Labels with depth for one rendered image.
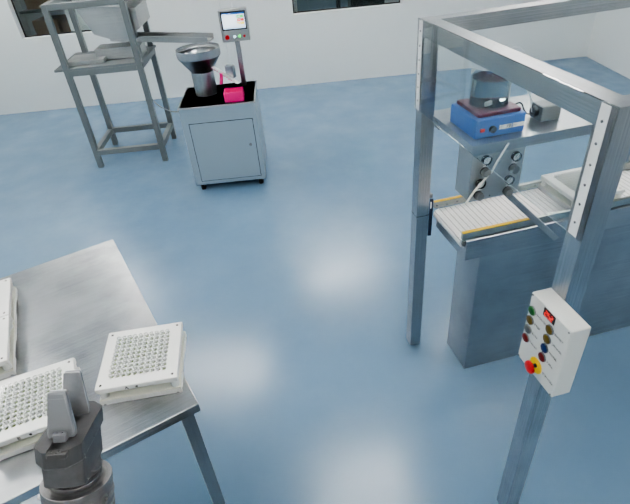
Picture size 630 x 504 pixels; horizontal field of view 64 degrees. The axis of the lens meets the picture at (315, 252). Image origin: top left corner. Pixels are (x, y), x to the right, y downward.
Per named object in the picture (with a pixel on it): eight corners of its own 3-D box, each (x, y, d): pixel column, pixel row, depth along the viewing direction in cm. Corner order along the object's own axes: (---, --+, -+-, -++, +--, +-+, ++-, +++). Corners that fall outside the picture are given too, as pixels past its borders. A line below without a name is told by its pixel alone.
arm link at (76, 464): (119, 397, 72) (126, 471, 74) (47, 402, 70) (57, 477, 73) (92, 451, 59) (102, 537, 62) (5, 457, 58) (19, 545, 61)
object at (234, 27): (230, 89, 435) (217, 11, 398) (231, 85, 443) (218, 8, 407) (257, 86, 435) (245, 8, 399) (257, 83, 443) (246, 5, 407)
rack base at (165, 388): (101, 405, 153) (98, 400, 151) (115, 347, 172) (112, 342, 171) (182, 391, 154) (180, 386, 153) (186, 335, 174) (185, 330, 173)
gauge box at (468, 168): (467, 201, 193) (473, 154, 182) (454, 189, 202) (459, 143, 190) (519, 191, 197) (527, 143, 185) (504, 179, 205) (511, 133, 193)
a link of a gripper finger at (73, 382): (58, 373, 66) (63, 416, 67) (84, 371, 66) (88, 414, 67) (62, 367, 67) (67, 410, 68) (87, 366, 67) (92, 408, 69)
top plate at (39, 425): (-17, 453, 136) (-20, 449, 135) (-7, 388, 155) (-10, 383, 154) (78, 419, 143) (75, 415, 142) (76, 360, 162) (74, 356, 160)
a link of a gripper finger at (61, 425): (72, 388, 61) (77, 434, 63) (44, 390, 61) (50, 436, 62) (67, 395, 60) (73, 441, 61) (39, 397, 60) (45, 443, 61)
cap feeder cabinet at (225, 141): (197, 192, 448) (176, 109, 404) (204, 164, 494) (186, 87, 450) (267, 185, 449) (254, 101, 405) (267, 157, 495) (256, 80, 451)
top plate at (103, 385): (95, 395, 150) (93, 390, 148) (110, 337, 169) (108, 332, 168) (178, 381, 151) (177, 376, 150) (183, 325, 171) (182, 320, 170)
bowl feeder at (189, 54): (182, 102, 417) (171, 55, 395) (188, 88, 446) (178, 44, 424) (241, 96, 417) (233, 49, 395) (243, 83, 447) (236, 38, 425)
